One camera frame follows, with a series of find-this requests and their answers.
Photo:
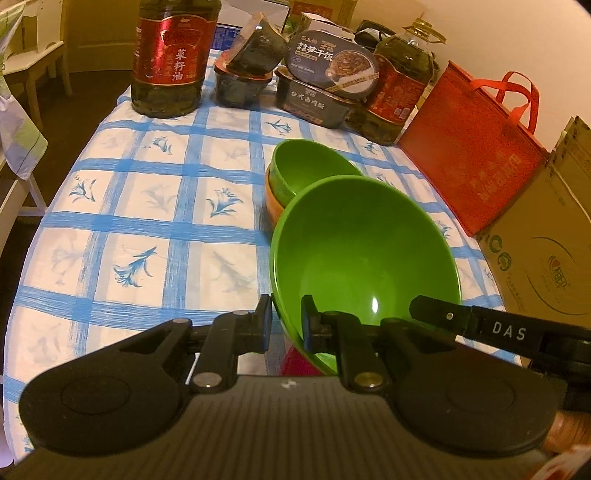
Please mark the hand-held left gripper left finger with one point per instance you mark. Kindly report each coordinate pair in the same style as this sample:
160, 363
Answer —
266, 323

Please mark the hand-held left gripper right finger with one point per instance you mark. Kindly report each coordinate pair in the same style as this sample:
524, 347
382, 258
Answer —
305, 323

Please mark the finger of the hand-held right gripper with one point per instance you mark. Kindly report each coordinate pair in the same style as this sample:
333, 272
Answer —
438, 316

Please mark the green plastic bowl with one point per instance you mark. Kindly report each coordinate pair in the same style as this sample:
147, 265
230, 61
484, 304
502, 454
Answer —
364, 249
309, 166

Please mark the orange plastic bowl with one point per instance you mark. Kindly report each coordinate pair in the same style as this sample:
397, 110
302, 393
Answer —
272, 196

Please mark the brown cardboard box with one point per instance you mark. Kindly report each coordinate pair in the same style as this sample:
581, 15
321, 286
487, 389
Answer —
545, 249

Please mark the blue checked floral tablecloth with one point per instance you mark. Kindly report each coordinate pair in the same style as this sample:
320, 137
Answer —
152, 207

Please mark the red fabric tote bag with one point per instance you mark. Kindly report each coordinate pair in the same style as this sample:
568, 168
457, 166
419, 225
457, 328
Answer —
466, 152

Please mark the red-label cooking oil bottle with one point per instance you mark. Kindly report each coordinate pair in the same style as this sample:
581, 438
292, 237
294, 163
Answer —
173, 55
397, 87

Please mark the oval black instant rice box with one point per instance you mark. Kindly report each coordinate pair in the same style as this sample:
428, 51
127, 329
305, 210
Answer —
332, 64

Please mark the tilted black food tub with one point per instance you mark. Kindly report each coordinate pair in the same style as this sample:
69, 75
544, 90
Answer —
256, 46

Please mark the blue packet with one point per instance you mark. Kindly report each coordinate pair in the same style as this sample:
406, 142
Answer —
228, 36

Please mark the small white box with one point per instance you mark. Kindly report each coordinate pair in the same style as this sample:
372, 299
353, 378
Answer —
325, 25

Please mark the tan carton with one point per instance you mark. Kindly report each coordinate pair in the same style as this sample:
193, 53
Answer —
323, 10

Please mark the pale patterned cloth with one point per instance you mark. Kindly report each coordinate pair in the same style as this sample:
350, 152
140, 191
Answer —
16, 115

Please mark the white wooden chair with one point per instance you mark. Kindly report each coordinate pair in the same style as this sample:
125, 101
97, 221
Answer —
27, 69

